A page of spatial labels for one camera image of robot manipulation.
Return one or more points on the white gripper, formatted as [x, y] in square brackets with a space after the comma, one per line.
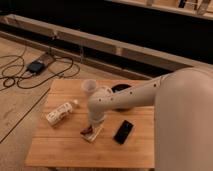
[97, 126]

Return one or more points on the red chili pepper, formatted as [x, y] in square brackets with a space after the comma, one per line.
[88, 130]

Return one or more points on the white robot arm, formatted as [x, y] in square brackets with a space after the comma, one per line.
[183, 116]

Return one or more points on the white sponge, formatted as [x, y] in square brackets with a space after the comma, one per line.
[91, 137]

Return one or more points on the black smartphone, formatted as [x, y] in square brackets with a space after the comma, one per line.
[123, 132]

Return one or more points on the wooden table board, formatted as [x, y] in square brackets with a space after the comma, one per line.
[63, 145]

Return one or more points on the clear plastic cup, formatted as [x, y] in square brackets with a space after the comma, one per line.
[89, 86]

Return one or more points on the black bowl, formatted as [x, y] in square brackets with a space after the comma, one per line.
[120, 87]

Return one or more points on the wooden wall rail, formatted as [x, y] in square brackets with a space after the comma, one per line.
[114, 47]

